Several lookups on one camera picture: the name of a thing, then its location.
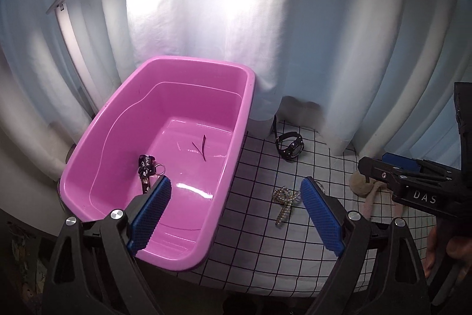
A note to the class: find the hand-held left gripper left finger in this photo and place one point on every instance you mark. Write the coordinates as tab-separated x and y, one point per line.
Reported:
151	211

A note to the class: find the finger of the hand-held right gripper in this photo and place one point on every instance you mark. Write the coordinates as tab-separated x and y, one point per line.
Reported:
402	160
379	173

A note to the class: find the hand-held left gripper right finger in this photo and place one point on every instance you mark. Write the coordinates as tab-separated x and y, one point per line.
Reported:
320	213

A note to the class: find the black digital wristwatch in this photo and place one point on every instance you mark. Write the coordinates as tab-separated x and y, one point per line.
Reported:
291	149

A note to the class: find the pink plastic tub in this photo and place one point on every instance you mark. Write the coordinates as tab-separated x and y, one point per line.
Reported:
177	108

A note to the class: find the person's right hand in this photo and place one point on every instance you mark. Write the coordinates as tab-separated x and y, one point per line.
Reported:
431	248

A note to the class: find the white curtain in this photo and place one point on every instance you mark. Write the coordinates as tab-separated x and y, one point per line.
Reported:
332	42

